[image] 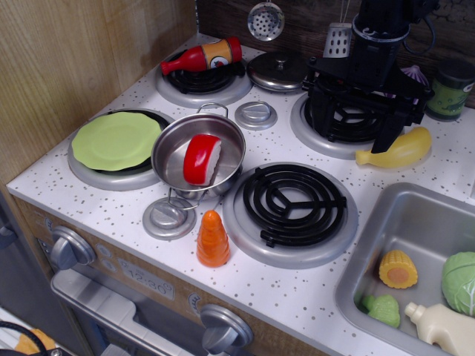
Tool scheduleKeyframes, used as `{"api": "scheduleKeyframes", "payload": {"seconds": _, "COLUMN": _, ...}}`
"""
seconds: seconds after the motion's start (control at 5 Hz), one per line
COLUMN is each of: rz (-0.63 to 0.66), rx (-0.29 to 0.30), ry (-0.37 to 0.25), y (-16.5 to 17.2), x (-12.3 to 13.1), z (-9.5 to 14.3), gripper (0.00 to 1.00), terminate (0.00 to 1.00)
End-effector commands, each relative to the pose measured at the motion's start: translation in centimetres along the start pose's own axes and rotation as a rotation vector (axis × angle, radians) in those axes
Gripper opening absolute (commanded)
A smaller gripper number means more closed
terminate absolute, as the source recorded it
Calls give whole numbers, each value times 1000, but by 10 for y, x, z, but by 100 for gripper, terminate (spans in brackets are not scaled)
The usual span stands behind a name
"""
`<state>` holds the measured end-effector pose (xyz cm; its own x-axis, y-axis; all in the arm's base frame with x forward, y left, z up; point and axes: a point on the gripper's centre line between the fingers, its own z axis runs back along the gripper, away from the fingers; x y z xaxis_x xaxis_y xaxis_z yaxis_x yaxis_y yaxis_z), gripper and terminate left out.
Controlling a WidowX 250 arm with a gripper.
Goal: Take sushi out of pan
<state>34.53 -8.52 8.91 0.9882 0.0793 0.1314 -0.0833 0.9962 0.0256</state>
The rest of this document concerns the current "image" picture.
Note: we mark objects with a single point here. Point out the red and white toy sushi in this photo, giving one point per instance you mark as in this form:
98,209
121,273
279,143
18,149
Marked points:
202,155

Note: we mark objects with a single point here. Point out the cream toy bottle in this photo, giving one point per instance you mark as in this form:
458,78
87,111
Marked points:
451,331

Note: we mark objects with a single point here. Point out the green toy cabbage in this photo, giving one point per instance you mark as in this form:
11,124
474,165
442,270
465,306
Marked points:
458,282

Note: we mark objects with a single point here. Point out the front grey stovetop knob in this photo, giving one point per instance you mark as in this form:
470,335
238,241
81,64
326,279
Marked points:
169,219

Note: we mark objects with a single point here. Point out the hanging steel slotted spatula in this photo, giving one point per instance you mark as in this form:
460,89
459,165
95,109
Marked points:
339,34

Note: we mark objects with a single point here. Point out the small steel pan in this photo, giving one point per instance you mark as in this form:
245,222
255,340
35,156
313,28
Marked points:
170,147

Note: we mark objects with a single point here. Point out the light green toy plate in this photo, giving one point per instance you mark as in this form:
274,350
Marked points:
116,141

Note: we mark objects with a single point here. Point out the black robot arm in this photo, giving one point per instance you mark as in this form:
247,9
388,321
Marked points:
392,18

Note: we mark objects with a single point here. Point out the yellow toy corn cob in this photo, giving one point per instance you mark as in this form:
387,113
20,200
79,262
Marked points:
397,270

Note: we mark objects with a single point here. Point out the orange toy carrot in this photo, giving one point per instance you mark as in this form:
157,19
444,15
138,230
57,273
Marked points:
212,241

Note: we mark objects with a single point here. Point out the green toy can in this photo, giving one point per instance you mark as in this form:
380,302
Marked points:
451,86

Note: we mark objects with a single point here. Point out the rear grey stovetop knob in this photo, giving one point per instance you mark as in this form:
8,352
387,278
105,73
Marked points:
256,116

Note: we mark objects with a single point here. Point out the back left black burner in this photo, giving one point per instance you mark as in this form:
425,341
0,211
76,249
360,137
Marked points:
223,85

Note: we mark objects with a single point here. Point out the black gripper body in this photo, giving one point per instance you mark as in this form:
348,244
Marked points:
362,78

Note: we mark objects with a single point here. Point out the left grey oven knob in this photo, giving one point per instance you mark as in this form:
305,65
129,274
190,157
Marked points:
70,249

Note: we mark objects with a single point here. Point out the front right black burner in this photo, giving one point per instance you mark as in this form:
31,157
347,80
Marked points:
290,215

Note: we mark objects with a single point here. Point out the hanging steel strainer ladle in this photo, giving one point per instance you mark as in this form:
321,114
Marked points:
266,21

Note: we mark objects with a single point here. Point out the back right black burner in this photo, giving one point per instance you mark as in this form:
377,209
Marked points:
353,129

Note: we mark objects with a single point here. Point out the right grey oven knob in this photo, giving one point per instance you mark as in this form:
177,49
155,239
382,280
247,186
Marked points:
223,329

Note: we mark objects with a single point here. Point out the purple toy garlic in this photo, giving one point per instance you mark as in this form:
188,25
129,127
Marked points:
414,72

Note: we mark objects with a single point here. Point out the yellow toy squash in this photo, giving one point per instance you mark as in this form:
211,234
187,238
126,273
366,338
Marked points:
405,150

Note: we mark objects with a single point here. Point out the red toy ketchup bottle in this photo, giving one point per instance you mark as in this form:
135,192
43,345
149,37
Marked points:
206,57

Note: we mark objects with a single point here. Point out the grey stovetop knob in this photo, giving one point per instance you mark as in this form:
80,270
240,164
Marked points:
256,116
169,219

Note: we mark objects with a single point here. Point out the front left burner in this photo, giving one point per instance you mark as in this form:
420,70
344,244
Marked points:
128,179

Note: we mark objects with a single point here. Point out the oven clock display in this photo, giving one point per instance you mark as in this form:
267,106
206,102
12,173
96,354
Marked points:
147,279

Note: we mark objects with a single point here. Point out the steel toy sink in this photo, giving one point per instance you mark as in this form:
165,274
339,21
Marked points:
429,227

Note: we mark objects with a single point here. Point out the grey oven door handle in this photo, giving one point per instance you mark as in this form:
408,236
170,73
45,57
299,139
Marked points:
127,319

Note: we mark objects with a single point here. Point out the steel pot lid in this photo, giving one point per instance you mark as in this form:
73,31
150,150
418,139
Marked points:
278,71

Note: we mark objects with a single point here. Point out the grey oven knob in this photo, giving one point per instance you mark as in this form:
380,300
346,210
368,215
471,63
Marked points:
70,249
223,329

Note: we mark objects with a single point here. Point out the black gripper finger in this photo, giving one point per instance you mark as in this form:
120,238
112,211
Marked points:
322,107
392,127

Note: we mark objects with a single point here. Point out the small green toy vegetable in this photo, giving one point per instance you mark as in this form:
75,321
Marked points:
384,308

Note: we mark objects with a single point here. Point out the black burner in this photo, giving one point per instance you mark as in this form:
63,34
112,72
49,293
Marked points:
223,85
353,129
290,215

